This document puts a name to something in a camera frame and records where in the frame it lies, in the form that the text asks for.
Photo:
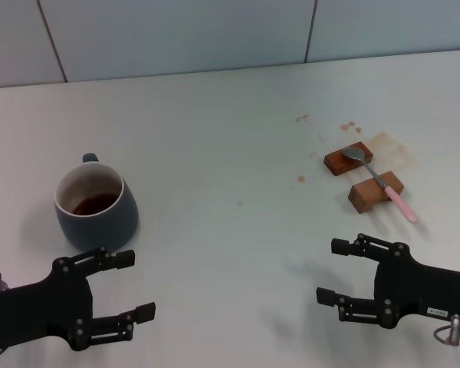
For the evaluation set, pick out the grey ceramic cup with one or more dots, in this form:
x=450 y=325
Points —
x=99 y=230

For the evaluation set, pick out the dark reddish wooden block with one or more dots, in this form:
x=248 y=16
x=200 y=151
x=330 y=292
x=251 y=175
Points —
x=343 y=163

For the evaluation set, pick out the dark coffee liquid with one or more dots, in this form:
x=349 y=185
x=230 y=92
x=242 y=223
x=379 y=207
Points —
x=94 y=205

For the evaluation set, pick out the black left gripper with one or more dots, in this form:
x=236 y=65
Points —
x=42 y=306

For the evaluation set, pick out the light wooden spoon rest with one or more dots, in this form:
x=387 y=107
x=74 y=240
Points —
x=368 y=193

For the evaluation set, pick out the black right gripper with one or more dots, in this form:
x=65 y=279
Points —
x=418 y=291

